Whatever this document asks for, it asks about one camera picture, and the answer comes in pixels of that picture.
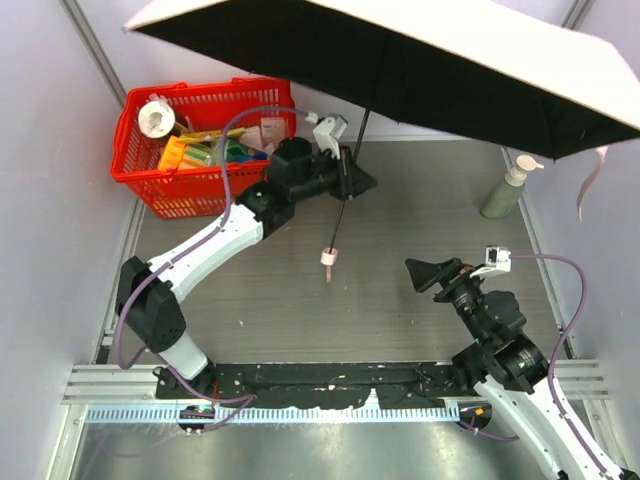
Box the pink folding umbrella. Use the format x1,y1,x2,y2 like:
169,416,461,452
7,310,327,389
122,0,640,284

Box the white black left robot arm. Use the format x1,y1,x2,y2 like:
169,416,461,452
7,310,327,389
115,137,377,393

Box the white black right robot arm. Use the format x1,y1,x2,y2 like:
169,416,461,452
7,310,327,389
405,246,638,479

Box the white pink small box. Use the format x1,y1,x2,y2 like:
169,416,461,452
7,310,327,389
260,116,287,150

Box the green pump soap bottle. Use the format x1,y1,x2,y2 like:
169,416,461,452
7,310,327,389
480,155,544,219

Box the green packaged item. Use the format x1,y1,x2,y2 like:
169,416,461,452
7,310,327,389
211,140,265,166

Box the yellow snack packet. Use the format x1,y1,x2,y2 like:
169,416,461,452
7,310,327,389
178,128,245,145

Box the red plastic shopping basket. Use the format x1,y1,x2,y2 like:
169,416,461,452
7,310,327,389
111,77,297,219

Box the orange yellow snack box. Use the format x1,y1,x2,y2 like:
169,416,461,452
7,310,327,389
157,136,210,172

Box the white tape roll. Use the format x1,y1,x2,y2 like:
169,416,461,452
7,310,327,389
137,100,176,139

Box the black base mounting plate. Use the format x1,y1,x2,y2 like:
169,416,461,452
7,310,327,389
154,360,481,411

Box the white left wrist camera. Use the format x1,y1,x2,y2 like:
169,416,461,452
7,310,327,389
306,112,348,160

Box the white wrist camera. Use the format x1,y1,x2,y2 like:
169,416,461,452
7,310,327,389
306,112,348,160
470,245,512,279

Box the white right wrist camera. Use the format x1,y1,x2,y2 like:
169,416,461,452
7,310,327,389
470,245,512,279

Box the aluminium frame rail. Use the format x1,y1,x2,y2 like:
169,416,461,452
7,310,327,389
61,359,610,405

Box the white slotted cable duct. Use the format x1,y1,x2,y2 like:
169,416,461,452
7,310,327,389
85,403,460,425

